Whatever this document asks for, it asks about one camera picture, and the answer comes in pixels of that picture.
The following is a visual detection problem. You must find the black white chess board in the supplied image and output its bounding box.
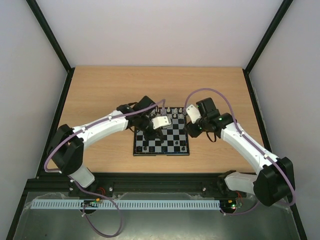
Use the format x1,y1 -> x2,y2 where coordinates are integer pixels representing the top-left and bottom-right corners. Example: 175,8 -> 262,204
133,107 -> 190,157

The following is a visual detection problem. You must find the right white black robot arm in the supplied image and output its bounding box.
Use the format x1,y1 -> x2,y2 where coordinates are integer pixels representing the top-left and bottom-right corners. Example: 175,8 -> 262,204
184,97 -> 295,207

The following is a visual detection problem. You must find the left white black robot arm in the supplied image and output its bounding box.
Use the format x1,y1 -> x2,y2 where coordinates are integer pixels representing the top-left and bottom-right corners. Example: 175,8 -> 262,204
44,96 -> 171,188

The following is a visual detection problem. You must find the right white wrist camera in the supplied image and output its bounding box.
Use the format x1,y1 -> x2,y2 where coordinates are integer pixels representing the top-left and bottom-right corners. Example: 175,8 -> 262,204
185,104 -> 201,124

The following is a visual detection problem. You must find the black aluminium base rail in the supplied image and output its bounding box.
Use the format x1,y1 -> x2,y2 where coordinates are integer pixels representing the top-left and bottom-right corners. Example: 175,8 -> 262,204
23,170 -> 249,200

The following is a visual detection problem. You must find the light blue slotted cable duct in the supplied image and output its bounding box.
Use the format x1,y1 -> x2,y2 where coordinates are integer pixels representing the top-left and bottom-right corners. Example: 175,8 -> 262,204
30,199 -> 221,210

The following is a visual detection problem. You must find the right black frame post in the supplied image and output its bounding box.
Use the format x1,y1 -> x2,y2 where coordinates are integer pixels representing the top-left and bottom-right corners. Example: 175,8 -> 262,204
243,0 -> 294,73

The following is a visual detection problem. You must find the black frame post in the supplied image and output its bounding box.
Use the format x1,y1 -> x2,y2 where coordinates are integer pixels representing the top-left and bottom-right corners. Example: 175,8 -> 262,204
243,0 -> 294,73
25,0 -> 75,73

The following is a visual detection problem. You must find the left black frame post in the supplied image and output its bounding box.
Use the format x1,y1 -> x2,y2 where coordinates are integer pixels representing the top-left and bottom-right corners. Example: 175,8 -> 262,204
25,0 -> 75,73

